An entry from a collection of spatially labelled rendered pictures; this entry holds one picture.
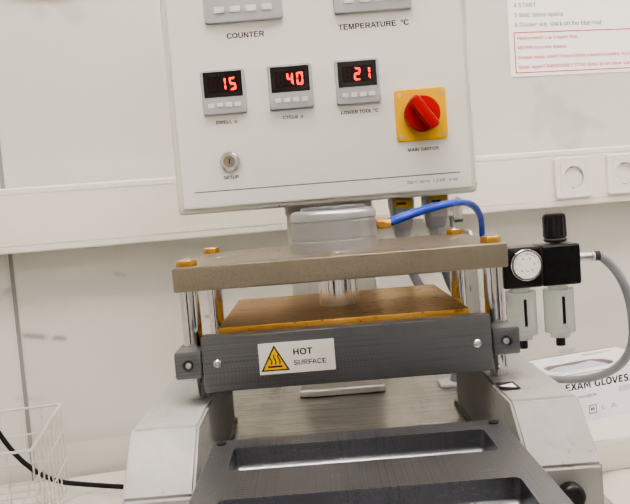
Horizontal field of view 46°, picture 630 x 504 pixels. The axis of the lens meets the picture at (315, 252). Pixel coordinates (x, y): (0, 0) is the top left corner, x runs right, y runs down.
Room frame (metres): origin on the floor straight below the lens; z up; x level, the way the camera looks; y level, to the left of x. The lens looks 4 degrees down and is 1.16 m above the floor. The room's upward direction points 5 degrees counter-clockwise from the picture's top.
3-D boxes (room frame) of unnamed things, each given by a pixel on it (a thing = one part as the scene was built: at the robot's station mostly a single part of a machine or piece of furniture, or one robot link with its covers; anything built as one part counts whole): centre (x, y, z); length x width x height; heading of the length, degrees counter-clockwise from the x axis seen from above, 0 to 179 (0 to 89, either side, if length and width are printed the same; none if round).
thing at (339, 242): (0.71, -0.04, 1.08); 0.31 x 0.24 x 0.13; 90
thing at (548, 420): (0.60, -0.16, 0.96); 0.26 x 0.05 x 0.07; 0
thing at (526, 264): (0.80, -0.24, 1.05); 0.15 x 0.05 x 0.15; 90
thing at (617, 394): (1.15, -0.40, 0.83); 0.23 x 0.12 x 0.07; 108
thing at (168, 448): (0.61, 0.12, 0.96); 0.25 x 0.05 x 0.07; 0
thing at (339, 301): (0.67, -0.03, 1.07); 0.22 x 0.17 x 0.10; 90
